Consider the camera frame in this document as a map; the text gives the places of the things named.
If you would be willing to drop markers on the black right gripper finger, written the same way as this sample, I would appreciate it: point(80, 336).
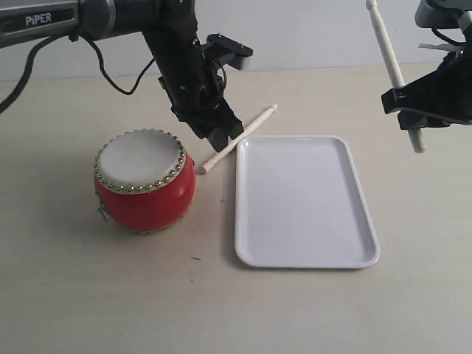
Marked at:
point(420, 97)
point(408, 119)

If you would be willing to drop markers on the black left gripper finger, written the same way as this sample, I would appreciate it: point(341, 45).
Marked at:
point(228, 121)
point(218, 138)

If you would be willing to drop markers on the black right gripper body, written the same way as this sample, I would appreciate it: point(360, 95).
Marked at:
point(450, 85)

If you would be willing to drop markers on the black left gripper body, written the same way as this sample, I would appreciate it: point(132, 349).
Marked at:
point(189, 82)

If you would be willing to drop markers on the wooden drumstick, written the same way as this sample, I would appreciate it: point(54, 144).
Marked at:
point(248, 130)
point(391, 64)

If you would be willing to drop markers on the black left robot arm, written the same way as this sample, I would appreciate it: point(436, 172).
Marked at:
point(93, 20)

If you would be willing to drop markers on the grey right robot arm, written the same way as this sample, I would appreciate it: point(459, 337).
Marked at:
point(449, 21)

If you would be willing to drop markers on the small red drum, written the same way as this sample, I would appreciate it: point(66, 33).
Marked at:
point(144, 180)

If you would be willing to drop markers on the white rectangular plastic tray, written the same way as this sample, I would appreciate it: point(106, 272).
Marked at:
point(299, 204)

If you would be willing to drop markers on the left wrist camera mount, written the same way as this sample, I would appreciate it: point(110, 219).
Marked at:
point(227, 51)

